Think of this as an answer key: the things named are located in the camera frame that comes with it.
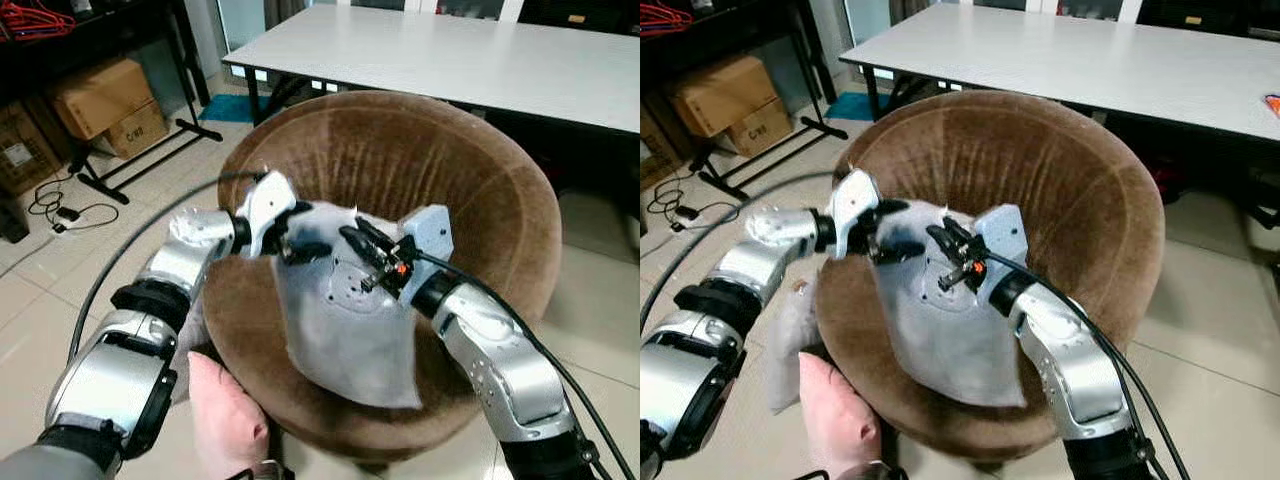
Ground grey pillow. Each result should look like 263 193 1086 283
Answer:
878 198 1031 409
270 198 426 411

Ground round brown plush sofa chair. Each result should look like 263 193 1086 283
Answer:
200 89 564 467
815 89 1167 463

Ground teal floor mat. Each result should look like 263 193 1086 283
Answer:
198 93 263 126
825 92 881 123

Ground grey furry cloth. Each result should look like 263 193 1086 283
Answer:
768 278 823 413
170 295 213 403

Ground small printed cardboard box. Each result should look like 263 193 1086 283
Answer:
725 98 794 158
103 100 170 160

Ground long white table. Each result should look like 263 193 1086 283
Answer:
222 3 641 136
838 3 1280 141

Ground large plain cardboard box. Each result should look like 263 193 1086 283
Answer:
668 55 769 139
50 57 158 141

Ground black metal rack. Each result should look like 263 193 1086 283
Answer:
640 0 849 201
0 0 224 206

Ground dark brown labelled box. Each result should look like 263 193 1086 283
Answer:
640 105 679 191
0 100 63 198

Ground red clothes hangers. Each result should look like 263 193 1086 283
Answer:
0 0 78 43
640 0 693 36

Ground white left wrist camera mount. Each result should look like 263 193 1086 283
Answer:
232 169 299 259
828 167 883 256

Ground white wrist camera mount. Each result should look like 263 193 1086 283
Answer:
398 204 455 291
232 169 299 259
975 203 1029 286
828 167 883 256

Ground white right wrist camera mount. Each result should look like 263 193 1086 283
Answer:
975 203 1029 286
398 204 455 291

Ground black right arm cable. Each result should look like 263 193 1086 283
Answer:
412 250 637 480
985 250 1191 480

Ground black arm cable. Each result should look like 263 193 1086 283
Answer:
65 170 269 363
412 250 637 480
985 250 1191 480
640 170 851 331

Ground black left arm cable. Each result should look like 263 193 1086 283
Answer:
65 170 269 363
640 170 851 331

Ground black cable with adapter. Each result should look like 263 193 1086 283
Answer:
27 172 121 237
648 170 736 233

